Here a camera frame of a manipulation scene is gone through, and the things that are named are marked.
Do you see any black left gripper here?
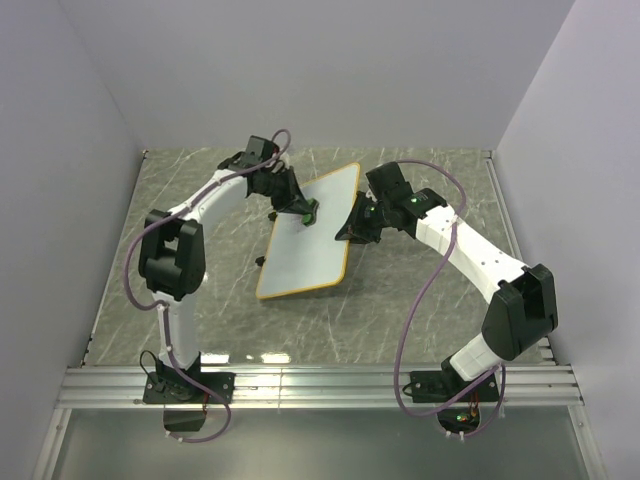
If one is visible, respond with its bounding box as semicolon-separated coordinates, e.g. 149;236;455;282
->
257;168;313;218

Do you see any aluminium right side rail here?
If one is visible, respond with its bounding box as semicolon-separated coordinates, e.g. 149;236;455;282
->
480;149;556;361

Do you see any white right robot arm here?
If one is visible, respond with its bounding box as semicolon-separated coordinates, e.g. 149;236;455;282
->
336;161;558;404

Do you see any yellow framed whiteboard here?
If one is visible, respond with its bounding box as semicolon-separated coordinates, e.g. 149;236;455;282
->
256;163;360;300

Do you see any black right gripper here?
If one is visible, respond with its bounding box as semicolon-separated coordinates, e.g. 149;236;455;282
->
335;192;389;246

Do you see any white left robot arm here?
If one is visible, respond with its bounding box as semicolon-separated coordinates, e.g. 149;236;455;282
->
134;136;319;402

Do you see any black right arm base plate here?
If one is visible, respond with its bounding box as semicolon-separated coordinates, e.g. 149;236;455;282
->
401;370;499;404

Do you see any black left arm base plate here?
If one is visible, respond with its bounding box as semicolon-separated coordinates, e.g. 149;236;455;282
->
142;372;236;405

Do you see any green whiteboard eraser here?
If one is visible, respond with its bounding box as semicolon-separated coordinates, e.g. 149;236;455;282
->
301;198;319;227

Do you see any aluminium mounting rail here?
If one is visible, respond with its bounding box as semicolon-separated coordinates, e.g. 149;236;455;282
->
55;364;584;410

